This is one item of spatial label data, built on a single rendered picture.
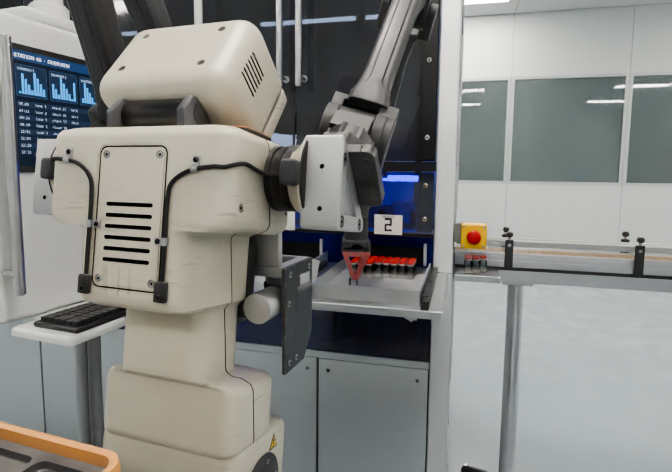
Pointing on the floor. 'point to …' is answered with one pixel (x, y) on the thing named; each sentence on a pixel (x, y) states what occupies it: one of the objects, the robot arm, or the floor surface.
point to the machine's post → (445, 210)
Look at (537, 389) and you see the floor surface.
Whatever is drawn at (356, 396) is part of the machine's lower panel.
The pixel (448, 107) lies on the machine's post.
